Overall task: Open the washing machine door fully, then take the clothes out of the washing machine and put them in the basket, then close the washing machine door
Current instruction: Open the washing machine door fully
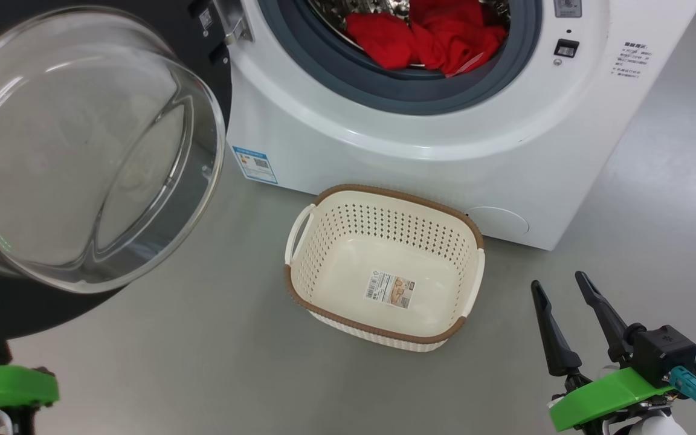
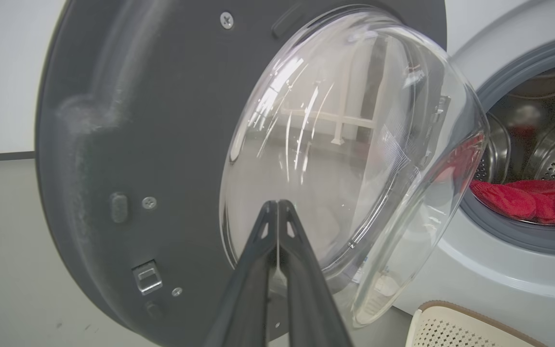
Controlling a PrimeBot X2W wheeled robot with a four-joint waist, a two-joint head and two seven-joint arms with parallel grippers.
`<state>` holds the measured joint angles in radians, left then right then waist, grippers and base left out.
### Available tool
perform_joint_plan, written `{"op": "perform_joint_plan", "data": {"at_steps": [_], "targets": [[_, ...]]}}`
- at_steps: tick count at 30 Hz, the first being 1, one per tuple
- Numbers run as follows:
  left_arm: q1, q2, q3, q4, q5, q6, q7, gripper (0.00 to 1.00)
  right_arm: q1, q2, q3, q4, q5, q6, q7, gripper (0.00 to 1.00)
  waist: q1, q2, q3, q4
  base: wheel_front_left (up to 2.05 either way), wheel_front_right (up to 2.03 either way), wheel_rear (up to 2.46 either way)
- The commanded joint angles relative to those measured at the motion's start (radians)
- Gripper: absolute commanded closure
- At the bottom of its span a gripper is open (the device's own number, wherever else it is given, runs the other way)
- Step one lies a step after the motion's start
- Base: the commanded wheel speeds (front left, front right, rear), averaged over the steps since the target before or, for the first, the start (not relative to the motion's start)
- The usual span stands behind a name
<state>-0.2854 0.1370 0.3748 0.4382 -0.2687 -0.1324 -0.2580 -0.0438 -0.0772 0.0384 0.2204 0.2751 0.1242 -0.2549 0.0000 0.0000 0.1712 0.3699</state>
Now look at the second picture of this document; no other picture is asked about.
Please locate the white front-load washing machine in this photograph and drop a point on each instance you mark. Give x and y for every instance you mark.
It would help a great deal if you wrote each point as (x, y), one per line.
(489, 284)

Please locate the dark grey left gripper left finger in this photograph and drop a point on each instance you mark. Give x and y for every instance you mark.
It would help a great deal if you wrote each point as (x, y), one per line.
(246, 289)

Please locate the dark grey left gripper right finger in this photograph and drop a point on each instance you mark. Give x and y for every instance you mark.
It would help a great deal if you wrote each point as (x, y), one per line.
(309, 294)

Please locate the cream perforated laundry basket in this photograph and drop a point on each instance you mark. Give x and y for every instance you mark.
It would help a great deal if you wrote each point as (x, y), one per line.
(455, 330)

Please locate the dark round washer door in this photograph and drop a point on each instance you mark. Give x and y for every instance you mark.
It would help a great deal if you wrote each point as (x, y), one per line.
(162, 144)

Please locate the red garment with white trim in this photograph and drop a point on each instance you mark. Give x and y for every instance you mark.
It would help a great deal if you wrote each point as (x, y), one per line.
(547, 202)

